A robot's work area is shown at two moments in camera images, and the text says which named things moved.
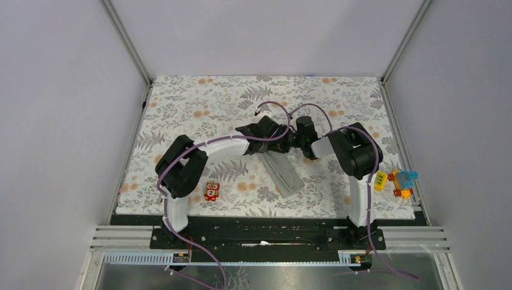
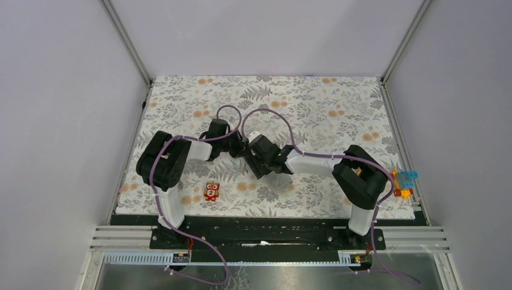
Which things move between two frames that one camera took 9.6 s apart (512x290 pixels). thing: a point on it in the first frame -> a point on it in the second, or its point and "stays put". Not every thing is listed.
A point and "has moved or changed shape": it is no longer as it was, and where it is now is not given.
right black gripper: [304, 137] -> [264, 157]
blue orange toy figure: [404, 181] stays put
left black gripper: [264, 148] -> [240, 147]
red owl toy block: [212, 191] stays put
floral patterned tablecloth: [288, 171] stays put
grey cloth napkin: [286, 178] has moved or changed shape
